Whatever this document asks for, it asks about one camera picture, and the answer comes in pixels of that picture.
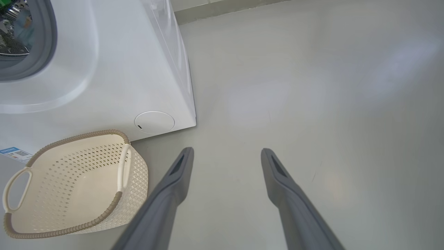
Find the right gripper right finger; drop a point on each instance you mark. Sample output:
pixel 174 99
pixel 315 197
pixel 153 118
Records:
pixel 298 215

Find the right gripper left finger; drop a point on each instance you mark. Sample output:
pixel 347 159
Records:
pixel 159 208

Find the cream perforated laundry basket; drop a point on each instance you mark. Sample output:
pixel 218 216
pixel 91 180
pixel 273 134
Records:
pixel 76 184

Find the white washing machine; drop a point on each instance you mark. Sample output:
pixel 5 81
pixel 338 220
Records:
pixel 131 62

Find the grey rubber door gasket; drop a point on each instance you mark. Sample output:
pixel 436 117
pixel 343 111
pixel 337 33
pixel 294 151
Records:
pixel 47 45

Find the round white filter cover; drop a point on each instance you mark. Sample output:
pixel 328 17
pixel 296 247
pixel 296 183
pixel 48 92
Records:
pixel 154 122

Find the blue energy label sticker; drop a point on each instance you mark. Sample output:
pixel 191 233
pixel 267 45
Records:
pixel 15 154

